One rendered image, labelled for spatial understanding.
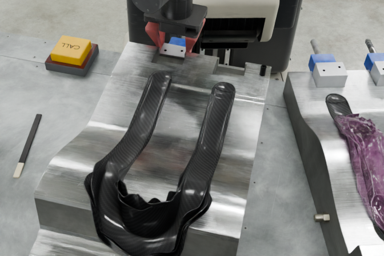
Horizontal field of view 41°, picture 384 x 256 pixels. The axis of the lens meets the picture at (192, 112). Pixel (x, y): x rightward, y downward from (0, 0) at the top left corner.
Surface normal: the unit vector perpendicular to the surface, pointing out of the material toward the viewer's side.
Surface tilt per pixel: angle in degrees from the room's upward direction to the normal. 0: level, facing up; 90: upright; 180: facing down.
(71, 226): 83
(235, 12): 98
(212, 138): 2
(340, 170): 14
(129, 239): 8
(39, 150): 0
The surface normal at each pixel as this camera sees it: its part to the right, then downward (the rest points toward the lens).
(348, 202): 0.05, -0.50
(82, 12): 0.04, -0.69
